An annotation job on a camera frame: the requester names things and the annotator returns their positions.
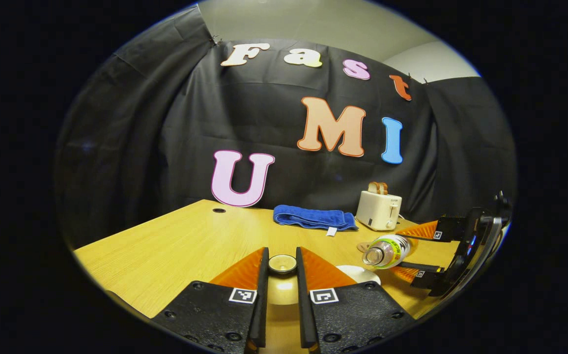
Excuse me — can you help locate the cream ceramic teacup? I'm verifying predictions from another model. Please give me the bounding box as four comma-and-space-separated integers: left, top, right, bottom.
336, 265, 382, 286

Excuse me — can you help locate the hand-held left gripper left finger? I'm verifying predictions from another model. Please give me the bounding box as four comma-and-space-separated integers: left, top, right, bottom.
151, 247, 270, 354

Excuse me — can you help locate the cream toaster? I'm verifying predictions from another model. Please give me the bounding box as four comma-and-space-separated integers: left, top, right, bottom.
355, 190, 403, 232

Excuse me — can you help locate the blue towel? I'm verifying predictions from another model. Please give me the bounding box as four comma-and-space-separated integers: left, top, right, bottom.
273, 205, 358, 236

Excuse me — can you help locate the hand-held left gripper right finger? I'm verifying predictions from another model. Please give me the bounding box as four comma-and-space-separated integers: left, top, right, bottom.
295, 247, 415, 354

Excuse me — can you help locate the black backdrop cloth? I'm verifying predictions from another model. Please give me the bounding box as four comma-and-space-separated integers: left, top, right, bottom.
53, 5, 518, 249

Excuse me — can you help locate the cream teacup lid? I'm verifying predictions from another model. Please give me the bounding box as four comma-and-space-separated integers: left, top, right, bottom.
264, 254, 300, 306

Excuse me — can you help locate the white labelled water bottle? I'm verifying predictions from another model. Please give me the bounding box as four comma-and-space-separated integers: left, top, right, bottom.
362, 234, 418, 269

